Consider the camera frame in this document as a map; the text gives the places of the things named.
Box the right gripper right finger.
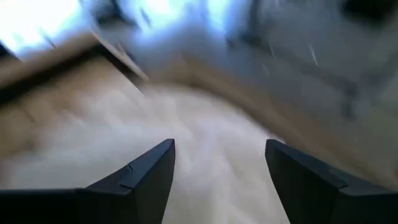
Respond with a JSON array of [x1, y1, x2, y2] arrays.
[[264, 138, 398, 224]]

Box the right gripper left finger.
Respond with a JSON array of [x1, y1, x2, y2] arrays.
[[0, 138, 177, 224]]

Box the white garment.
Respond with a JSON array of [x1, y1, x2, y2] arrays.
[[0, 86, 292, 224]]

